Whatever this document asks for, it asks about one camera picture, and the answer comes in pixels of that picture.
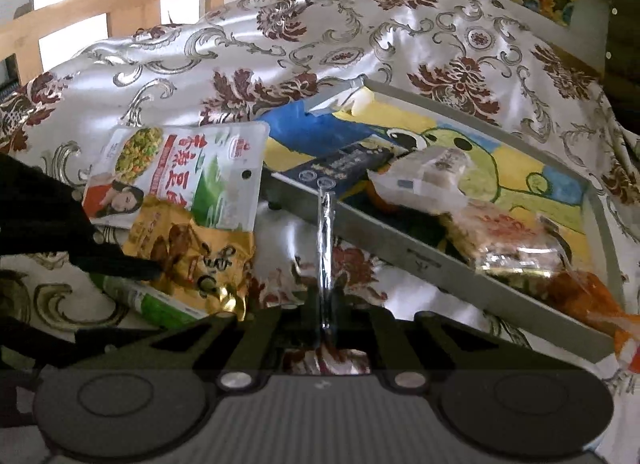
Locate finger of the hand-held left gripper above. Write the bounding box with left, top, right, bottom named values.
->
left=0, top=317, right=151, bottom=371
left=70, top=237, right=162, bottom=281

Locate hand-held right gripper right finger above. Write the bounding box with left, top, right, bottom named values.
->
left=334, top=305, right=546, bottom=390

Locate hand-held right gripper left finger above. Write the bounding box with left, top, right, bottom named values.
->
left=125, top=305, right=323, bottom=391

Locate green snack packet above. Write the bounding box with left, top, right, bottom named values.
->
left=97, top=271, right=211, bottom=330

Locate gold snack packet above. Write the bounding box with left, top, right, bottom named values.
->
left=121, top=194, right=257, bottom=322

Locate grey metal tray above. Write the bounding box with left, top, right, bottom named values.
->
left=260, top=73, right=623, bottom=365

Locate small silver packet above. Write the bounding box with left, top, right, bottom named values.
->
left=315, top=180, right=341, bottom=332

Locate long clear meat snack packet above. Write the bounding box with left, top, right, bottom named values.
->
left=367, top=145, right=483, bottom=215

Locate orange chicken feet packet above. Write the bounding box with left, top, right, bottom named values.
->
left=542, top=269, right=640, bottom=375

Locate white red green bean packet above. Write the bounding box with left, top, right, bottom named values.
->
left=81, top=123, right=271, bottom=240

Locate dark blue snack packet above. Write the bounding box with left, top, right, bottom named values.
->
left=295, top=141, right=396, bottom=195

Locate clear silver snack bar packet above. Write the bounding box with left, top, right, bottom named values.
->
left=440, top=201, right=571, bottom=290

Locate window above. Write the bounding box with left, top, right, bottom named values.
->
left=30, top=0, right=206, bottom=70

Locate cartoon drawing paper sheet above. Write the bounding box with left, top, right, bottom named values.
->
left=257, top=102, right=591, bottom=235

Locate floral satin blanket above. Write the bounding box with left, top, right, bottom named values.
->
left=0, top=0, right=640, bottom=395

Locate olive green puffer jacket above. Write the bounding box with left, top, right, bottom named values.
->
left=602, top=0, right=640, bottom=137

